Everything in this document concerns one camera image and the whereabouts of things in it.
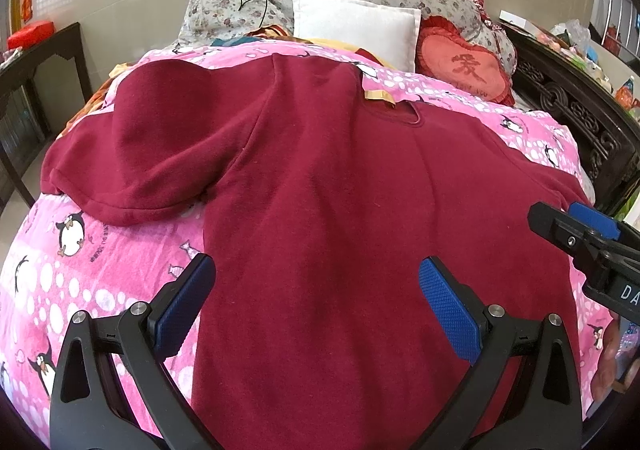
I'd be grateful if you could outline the red wall decoration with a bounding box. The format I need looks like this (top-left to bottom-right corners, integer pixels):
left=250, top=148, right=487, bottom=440
left=21, top=0, right=32, bottom=23

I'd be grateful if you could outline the red heart cushion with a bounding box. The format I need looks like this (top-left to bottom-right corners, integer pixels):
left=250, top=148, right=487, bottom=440
left=416, top=15, right=515, bottom=107

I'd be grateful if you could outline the dark wooden side table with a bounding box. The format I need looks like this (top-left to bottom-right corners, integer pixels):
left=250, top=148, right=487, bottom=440
left=0, top=22, right=94, bottom=216

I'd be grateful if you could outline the pink penguin blanket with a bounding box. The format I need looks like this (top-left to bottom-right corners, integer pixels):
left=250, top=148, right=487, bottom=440
left=1, top=40, right=613, bottom=436

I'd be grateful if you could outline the dark carved wooden headboard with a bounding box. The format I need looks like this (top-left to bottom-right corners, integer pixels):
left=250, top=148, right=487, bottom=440
left=503, top=23, right=639, bottom=215

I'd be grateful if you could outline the red box on table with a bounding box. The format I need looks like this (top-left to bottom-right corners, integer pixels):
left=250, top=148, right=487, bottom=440
left=6, top=20, right=55, bottom=50

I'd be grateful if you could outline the dark red fleece sweater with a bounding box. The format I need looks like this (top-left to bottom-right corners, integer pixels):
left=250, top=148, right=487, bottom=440
left=41, top=54, right=584, bottom=449

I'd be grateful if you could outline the metal drying rack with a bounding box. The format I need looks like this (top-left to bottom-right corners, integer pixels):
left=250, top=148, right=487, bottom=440
left=592, top=0, right=639, bottom=64

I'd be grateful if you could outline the white pillow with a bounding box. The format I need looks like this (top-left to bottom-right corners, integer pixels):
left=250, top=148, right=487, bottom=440
left=292, top=0, right=422, bottom=72

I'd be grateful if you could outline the orange yellow patterned blanket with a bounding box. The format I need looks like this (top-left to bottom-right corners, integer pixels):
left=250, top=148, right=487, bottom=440
left=58, top=63, right=130, bottom=139

